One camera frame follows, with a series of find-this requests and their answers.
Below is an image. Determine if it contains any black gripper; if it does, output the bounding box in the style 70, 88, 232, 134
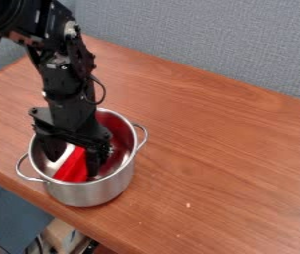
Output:
30, 98, 112, 177

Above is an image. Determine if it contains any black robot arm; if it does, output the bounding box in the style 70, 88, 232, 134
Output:
0, 0, 112, 177

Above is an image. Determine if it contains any beige box under table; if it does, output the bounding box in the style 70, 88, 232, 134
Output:
42, 219, 89, 254

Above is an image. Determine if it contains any red rectangular block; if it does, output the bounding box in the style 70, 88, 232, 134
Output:
54, 147, 87, 183

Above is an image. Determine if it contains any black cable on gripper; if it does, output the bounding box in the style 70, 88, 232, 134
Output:
82, 74, 107, 106

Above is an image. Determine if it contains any stainless steel pot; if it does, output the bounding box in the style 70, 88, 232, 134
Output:
15, 108, 149, 207

